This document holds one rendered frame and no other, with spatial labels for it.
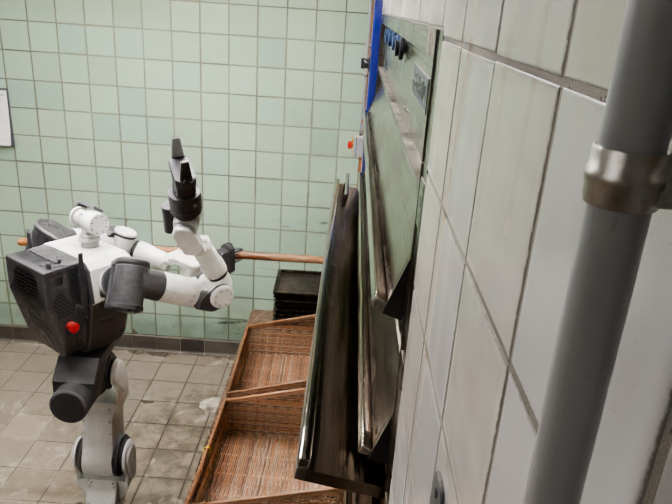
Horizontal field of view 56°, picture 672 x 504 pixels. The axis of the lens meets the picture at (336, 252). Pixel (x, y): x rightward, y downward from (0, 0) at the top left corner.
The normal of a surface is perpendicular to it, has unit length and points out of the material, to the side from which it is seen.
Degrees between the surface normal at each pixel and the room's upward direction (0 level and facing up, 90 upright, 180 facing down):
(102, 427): 84
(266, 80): 90
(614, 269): 90
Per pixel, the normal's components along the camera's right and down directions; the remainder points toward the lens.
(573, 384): -0.53, 0.28
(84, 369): 0.03, -0.40
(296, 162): -0.04, 0.37
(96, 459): 0.00, 0.02
